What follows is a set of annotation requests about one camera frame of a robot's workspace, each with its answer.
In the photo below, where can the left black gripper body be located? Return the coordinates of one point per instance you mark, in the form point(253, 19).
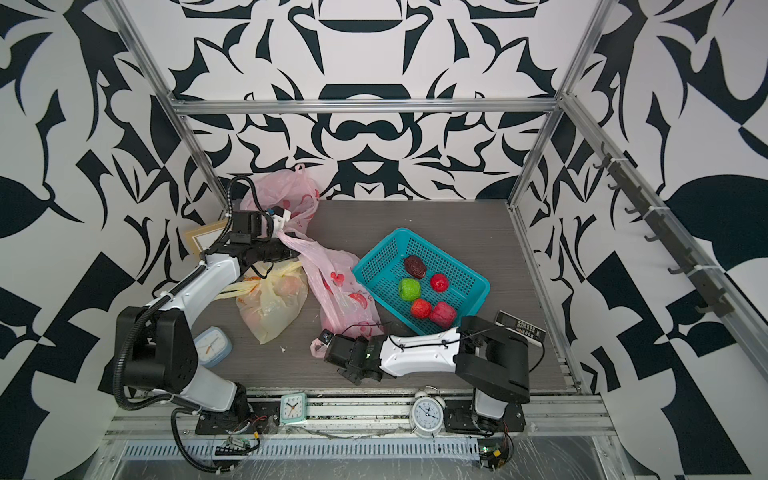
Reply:
point(274, 250)

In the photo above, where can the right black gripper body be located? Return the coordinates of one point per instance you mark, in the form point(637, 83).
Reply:
point(348, 375)

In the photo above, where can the small pink plastic bag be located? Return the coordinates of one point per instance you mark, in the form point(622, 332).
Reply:
point(347, 308)

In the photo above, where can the large pink plastic bag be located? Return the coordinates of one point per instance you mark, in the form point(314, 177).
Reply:
point(293, 190)

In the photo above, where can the small red fruit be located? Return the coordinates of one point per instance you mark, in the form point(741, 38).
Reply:
point(421, 309)

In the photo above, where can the green apple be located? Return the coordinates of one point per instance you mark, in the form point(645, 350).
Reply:
point(409, 289)

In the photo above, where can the teal plastic basket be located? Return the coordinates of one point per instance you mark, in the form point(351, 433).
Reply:
point(405, 255)

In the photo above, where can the dark maroon fruit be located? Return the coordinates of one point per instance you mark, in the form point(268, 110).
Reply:
point(415, 267)

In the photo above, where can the round red apple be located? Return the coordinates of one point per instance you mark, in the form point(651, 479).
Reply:
point(439, 283)

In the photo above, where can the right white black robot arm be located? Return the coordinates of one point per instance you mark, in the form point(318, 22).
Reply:
point(492, 357)

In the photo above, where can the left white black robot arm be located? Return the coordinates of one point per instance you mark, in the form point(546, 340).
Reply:
point(155, 358)

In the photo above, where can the yellow plastic bag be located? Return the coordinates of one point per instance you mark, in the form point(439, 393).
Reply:
point(269, 297)

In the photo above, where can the small teal square clock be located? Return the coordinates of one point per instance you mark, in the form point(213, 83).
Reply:
point(293, 408)

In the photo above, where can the round silver alarm clock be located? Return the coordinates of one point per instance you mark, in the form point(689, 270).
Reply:
point(427, 414)

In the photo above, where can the blue square timer clock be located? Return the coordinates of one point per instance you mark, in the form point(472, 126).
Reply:
point(212, 346)

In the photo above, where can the left circuit board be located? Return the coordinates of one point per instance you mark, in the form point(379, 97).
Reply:
point(238, 447)

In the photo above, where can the circuit board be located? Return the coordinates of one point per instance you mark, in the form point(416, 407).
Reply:
point(494, 457)
point(238, 447)

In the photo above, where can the right circuit board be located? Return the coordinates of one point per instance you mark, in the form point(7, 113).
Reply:
point(494, 457)

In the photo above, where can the grey calculator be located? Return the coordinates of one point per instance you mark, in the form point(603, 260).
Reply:
point(533, 334)

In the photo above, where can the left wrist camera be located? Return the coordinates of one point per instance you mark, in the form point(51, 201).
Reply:
point(280, 217)

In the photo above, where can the wooden picture frame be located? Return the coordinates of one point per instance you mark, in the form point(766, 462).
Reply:
point(199, 239)

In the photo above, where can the white slotted cable duct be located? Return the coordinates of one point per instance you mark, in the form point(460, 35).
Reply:
point(292, 448)

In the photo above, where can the wall hook rail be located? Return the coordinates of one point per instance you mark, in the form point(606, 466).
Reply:
point(690, 260)

